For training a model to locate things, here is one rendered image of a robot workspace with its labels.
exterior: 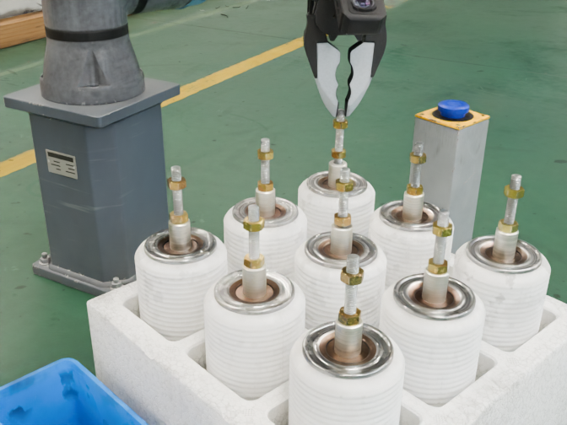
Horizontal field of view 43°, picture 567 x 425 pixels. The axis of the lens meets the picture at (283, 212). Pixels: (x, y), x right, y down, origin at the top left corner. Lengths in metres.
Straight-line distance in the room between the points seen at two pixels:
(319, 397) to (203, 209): 0.86
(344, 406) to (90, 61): 0.65
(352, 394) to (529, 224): 0.90
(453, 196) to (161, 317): 0.43
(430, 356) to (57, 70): 0.66
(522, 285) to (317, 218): 0.26
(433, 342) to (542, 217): 0.84
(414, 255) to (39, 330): 0.57
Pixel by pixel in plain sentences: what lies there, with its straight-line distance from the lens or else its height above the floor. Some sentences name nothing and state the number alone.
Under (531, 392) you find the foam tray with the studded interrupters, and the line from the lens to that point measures 0.77.
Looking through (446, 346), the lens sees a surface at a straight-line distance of 0.66.
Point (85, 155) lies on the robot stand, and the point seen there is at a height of 0.23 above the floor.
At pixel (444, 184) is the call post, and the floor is 0.23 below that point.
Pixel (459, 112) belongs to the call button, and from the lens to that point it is 0.96.
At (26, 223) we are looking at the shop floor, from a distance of 1.41.
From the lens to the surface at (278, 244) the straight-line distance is 0.79.
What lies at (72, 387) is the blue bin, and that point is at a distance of 0.85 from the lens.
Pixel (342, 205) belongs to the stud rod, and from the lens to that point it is 0.72.
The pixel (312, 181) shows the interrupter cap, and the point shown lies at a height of 0.25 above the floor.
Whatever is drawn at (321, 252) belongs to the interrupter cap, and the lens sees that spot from 0.74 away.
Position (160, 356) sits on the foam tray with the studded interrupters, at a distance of 0.72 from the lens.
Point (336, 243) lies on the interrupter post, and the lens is 0.73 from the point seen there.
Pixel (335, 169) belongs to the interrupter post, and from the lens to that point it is 0.88.
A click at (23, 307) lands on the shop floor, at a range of 1.17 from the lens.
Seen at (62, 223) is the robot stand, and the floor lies 0.11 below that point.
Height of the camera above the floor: 0.62
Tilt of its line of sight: 26 degrees down
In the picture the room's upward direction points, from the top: 1 degrees clockwise
